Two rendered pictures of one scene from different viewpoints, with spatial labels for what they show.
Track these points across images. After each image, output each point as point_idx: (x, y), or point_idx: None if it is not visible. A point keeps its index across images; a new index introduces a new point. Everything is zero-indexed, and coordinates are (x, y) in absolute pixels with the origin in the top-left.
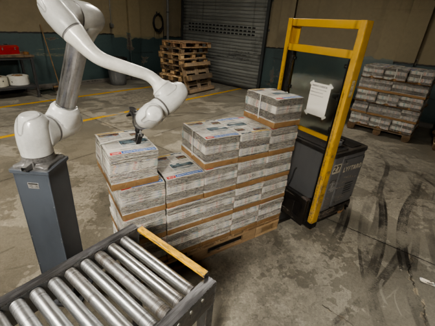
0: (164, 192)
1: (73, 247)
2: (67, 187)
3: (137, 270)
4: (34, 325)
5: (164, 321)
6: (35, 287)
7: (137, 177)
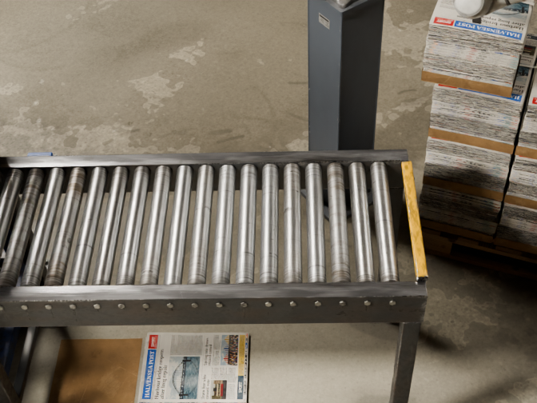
0: (515, 122)
1: (356, 134)
2: (374, 39)
3: (355, 216)
4: (225, 201)
5: (328, 286)
6: (250, 163)
7: (471, 75)
